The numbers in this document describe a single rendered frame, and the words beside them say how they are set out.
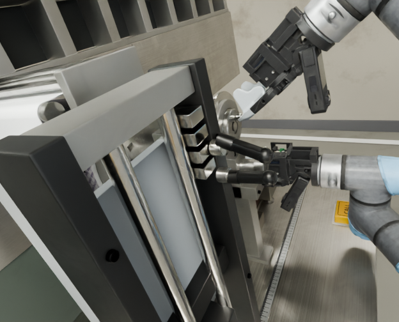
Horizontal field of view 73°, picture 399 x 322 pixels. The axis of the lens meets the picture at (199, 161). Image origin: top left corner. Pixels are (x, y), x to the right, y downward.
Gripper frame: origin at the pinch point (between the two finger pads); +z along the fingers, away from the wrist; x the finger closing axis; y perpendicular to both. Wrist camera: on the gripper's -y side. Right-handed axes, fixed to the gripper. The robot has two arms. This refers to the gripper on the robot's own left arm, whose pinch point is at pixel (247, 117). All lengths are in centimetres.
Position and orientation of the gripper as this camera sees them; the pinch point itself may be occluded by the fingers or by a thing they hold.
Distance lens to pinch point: 57.2
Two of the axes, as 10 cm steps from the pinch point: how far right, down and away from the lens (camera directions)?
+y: -7.3, -6.8, -0.4
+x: -4.6, 5.3, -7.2
